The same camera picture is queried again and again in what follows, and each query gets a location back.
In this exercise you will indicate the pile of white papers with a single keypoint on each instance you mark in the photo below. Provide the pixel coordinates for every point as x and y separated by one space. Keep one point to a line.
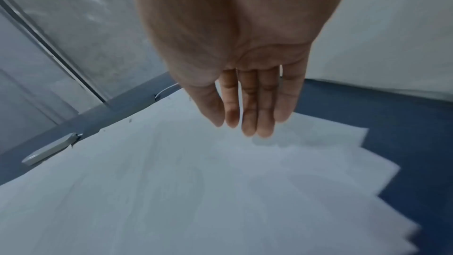
141 192

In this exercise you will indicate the white power strip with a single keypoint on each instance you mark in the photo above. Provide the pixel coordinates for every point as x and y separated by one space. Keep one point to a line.
46 151

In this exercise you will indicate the person's right hand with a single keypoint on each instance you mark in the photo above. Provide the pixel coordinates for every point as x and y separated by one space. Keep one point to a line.
233 38

